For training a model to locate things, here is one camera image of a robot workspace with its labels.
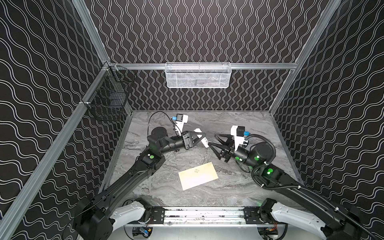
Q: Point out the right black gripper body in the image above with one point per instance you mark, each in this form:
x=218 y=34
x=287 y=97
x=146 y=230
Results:
x=227 y=150

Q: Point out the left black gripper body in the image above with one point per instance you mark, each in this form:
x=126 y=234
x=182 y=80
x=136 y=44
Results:
x=187 y=140

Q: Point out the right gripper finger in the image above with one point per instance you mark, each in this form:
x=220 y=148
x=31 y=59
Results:
x=225 y=140
x=219 y=150

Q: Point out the cream yellow envelope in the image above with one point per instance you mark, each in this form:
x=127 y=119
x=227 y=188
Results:
x=197 y=176

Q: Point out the white glue stick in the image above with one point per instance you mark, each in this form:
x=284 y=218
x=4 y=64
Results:
x=204 y=140

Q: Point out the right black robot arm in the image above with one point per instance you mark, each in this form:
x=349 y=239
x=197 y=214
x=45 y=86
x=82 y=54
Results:
x=321 y=217

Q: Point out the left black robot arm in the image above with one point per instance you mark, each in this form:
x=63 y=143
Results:
x=97 y=218

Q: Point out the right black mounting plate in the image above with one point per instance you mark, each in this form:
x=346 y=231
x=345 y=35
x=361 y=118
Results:
x=258 y=215

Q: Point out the black mounting plate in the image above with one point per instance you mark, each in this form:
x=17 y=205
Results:
x=258 y=215
x=152 y=215

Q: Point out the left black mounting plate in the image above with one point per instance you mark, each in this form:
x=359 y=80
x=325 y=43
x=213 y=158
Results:
x=152 y=215

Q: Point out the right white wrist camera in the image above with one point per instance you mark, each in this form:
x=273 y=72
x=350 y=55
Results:
x=239 y=134

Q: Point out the white wire mesh basket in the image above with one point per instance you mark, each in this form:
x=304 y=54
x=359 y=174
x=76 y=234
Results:
x=194 y=75

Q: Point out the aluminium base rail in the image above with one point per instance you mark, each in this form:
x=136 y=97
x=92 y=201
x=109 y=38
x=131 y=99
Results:
x=213 y=216

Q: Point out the black wire basket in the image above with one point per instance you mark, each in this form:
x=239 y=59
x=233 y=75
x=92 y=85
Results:
x=108 y=102

